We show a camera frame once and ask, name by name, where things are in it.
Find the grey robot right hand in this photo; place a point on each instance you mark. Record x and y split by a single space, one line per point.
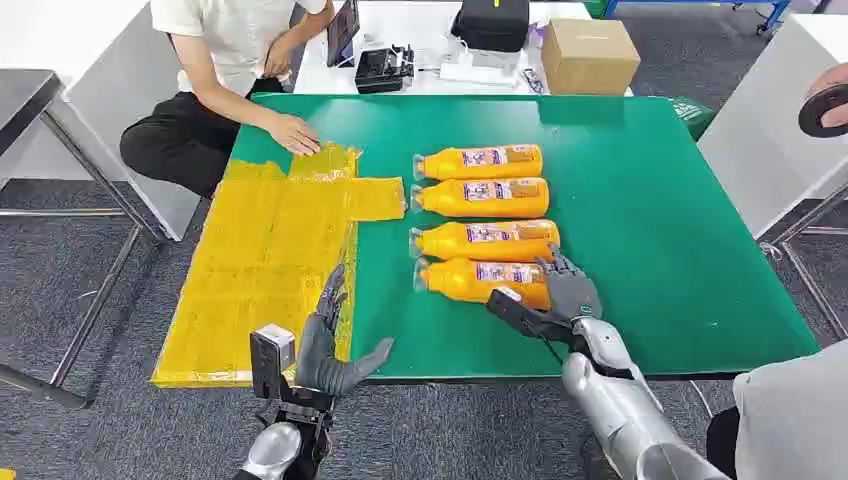
571 291

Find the white table with equipment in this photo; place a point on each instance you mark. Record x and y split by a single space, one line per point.
424 26

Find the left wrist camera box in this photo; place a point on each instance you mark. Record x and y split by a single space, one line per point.
268 358

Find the black charger device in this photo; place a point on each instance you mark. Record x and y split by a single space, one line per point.
383 69

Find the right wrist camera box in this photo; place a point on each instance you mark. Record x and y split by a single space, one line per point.
526 318

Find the yellow plastic sheet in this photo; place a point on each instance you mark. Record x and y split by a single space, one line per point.
265 265

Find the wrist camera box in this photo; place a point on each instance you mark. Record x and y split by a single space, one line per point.
268 358
526 318

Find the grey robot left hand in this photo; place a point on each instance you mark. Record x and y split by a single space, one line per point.
321 358

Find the black tape roll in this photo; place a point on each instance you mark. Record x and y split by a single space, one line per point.
809 109

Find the blue metal frame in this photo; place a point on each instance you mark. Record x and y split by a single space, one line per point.
772 10

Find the person's right hand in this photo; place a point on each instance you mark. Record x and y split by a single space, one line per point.
295 136

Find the white power strip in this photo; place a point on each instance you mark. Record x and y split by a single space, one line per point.
477 74

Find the metal desk legs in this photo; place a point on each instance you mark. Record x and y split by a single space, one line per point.
805 278

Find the person's hand with ring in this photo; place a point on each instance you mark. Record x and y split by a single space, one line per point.
836 76

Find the orange drink bottle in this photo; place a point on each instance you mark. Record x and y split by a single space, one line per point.
477 199
477 164
484 242
464 281

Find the black carry bag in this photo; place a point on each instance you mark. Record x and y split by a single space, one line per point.
490 23

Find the green crate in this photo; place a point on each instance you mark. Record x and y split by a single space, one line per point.
692 116

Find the seated person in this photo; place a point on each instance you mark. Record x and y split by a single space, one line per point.
225 40

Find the brown cardboard box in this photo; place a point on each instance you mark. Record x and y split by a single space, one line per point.
590 56

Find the yellow floor marker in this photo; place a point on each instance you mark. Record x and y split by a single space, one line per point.
6 474

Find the person's left hand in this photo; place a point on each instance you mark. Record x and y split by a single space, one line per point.
277 60

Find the green table mat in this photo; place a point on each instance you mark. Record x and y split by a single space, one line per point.
629 218

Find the small printed packet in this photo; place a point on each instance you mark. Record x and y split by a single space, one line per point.
533 79

